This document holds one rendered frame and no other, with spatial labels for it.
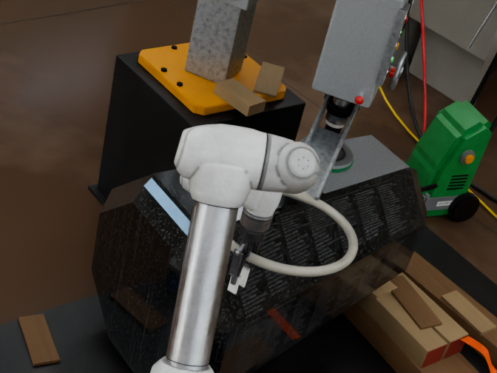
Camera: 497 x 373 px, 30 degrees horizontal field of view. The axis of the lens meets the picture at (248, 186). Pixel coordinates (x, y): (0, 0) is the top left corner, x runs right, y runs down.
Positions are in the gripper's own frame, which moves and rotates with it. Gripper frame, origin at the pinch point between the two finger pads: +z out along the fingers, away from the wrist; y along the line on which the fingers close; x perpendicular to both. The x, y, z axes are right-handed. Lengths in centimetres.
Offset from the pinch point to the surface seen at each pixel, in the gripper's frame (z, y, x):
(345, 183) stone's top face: -4, 76, 3
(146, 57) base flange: -4, 96, 110
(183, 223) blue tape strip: 2.4, 14.3, 30.5
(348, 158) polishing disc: -8, 88, 8
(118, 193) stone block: 16, 30, 68
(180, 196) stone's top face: -0.8, 22.4, 38.6
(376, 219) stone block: 6, 81, -12
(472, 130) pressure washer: 13, 214, -6
